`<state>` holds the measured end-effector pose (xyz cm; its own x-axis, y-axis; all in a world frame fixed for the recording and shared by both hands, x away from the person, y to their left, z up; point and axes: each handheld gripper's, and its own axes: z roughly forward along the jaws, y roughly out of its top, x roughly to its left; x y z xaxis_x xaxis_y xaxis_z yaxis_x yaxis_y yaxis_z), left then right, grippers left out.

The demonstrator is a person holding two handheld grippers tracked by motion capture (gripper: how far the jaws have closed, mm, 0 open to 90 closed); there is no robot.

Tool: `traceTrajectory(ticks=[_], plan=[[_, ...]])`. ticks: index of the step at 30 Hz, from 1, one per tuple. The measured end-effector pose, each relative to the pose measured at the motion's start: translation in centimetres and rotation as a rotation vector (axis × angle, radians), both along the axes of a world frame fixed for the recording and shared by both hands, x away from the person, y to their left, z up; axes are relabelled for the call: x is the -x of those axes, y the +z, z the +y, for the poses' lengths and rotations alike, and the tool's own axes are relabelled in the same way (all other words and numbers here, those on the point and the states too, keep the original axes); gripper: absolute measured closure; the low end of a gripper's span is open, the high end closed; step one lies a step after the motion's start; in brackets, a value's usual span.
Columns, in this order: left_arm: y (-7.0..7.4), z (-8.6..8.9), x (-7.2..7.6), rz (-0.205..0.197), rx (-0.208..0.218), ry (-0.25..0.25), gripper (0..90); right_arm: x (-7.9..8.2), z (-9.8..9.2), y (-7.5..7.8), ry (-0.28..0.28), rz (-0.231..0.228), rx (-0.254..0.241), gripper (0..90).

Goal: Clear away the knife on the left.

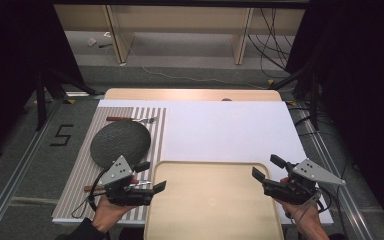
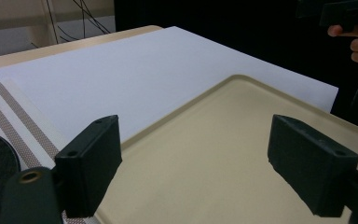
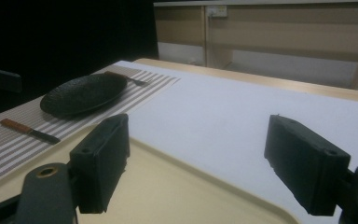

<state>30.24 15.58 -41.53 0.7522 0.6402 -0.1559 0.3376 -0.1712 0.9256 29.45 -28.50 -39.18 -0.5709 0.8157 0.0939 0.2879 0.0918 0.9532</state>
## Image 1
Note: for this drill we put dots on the metal floor rail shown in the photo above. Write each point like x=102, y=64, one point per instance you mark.
x=340, y=190
x=16, y=176

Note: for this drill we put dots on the dark round textured plate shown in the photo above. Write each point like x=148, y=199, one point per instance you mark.
x=120, y=141

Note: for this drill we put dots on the person's left hand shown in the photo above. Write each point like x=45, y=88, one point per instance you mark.
x=106, y=213

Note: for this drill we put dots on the person's right hand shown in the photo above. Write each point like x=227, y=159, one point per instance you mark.
x=306, y=215

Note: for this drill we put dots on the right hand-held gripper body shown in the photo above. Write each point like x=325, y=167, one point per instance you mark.
x=300, y=190

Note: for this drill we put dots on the white board sheet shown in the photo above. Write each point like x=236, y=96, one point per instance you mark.
x=226, y=130

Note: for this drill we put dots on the beige tray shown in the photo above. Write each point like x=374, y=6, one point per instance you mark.
x=210, y=203

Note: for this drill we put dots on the black curtain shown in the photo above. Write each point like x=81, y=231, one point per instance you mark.
x=363, y=83
x=10, y=60

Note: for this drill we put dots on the beige wooden shelf unit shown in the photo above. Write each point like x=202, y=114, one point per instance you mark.
x=180, y=20

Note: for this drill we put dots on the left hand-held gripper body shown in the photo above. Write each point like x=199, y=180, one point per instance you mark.
x=118, y=170

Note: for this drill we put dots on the black pen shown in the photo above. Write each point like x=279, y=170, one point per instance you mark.
x=105, y=45

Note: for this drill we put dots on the striped placemat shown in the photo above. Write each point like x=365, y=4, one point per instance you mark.
x=80, y=173

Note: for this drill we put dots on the black metal stand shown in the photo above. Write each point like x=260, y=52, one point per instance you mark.
x=314, y=96
x=40, y=100

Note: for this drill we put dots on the small white paper scrap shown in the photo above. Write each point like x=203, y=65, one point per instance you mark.
x=91, y=41

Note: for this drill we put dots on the yellow tape piece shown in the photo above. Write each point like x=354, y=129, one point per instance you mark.
x=71, y=101
x=271, y=82

